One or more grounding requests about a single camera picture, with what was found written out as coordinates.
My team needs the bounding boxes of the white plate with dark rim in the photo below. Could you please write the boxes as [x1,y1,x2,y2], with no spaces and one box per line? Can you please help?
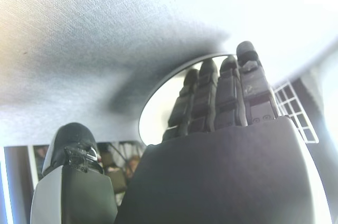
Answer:
[138,53,240,146]

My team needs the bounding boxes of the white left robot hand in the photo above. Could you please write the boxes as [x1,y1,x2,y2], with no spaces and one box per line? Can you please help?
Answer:
[30,41,334,224]

